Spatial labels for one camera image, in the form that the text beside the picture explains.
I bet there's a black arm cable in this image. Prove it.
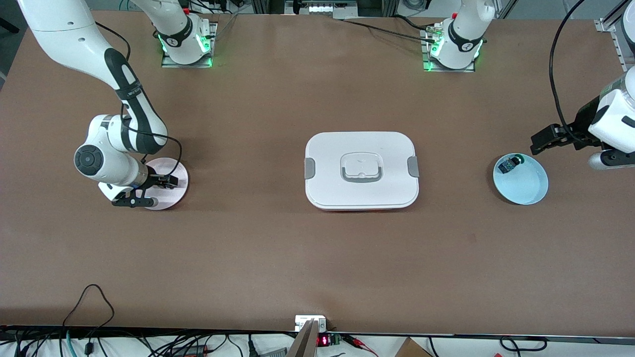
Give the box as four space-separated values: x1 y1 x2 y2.
93 22 183 180
548 0 587 145

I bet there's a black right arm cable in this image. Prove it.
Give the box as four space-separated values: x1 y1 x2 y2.
93 22 183 180

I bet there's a white multi-socket strip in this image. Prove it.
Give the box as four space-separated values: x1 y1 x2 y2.
285 0 359 19

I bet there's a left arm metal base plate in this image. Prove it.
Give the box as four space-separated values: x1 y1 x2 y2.
421 24 477 73

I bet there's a thin black table cable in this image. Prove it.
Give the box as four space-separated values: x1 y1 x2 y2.
341 18 438 41

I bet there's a white lidded storage box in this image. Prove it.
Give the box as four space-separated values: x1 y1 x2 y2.
304 131 420 212

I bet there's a brown cardboard piece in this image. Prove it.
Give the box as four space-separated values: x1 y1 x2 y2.
394 337 433 357

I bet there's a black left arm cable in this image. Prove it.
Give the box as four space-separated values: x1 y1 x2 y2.
548 0 587 145

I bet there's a blue switch with green button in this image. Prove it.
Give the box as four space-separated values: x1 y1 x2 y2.
498 155 527 175

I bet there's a grey slanted beam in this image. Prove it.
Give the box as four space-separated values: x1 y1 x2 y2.
287 319 319 357

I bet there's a white wall socket block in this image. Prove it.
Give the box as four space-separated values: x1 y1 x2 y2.
295 314 327 332

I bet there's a looped black cable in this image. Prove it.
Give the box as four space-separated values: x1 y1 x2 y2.
62 284 116 343

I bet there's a flat coiled black cable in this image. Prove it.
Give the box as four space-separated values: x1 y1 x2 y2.
499 336 548 352

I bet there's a round pink plate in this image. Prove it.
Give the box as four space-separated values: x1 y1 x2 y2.
140 157 190 211

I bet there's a round light blue plate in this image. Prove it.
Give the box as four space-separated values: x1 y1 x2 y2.
493 153 549 206

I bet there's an aluminium profile rail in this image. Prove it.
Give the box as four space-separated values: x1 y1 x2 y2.
594 0 635 75

